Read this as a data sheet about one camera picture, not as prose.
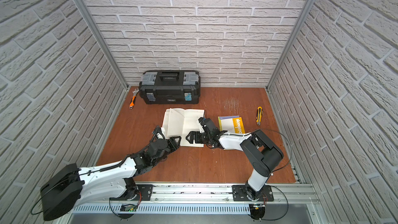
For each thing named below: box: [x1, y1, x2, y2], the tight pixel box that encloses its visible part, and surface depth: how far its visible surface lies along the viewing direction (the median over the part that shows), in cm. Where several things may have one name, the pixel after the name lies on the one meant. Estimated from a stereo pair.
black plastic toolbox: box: [138, 70, 201, 105], surface depth 101 cm
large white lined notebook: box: [162, 107, 205, 148], surface depth 99 cm
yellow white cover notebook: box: [219, 116, 246, 134], surface depth 97 cm
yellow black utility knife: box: [256, 105, 263, 126], surface depth 105 cm
